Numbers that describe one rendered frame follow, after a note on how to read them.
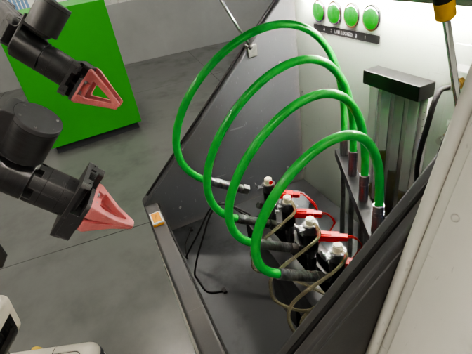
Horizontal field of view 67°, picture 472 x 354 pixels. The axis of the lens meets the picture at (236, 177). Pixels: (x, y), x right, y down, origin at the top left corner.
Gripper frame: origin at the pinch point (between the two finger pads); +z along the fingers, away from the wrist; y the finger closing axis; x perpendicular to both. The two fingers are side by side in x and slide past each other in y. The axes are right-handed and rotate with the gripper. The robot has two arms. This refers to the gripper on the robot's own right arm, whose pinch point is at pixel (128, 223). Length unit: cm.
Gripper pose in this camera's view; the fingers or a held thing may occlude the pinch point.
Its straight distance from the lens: 58.3
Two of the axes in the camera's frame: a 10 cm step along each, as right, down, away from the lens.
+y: 6.0, -7.3, -3.3
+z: 7.8, 4.5, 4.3
